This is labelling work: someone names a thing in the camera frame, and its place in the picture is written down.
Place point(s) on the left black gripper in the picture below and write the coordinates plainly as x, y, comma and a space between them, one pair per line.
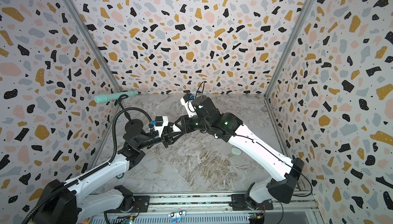
169, 138

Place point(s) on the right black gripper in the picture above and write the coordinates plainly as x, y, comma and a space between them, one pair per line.
184, 124

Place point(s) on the mint green charging case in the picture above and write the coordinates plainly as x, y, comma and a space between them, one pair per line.
236, 151

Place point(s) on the white charging case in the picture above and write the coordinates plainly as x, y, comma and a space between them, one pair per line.
176, 128

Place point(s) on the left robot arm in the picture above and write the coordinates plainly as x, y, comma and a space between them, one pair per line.
73, 200

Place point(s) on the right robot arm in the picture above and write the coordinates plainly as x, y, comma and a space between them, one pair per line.
284, 172

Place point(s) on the black microphone stand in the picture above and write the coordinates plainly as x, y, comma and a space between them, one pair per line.
122, 107

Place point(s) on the small toy car sticker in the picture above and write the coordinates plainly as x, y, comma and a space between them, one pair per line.
176, 217

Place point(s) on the right corner aluminium profile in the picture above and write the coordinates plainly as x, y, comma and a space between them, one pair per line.
290, 43

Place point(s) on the corner aluminium profile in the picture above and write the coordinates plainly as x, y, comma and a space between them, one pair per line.
74, 13
290, 43

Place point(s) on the left corner aluminium profile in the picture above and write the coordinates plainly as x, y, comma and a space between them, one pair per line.
74, 13

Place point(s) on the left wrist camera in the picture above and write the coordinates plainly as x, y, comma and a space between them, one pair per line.
157, 125

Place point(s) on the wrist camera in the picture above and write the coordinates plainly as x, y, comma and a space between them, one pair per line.
157, 125
186, 101

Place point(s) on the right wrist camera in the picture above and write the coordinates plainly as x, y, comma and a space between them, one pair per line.
186, 101

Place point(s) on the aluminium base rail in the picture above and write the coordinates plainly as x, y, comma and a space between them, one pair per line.
212, 208

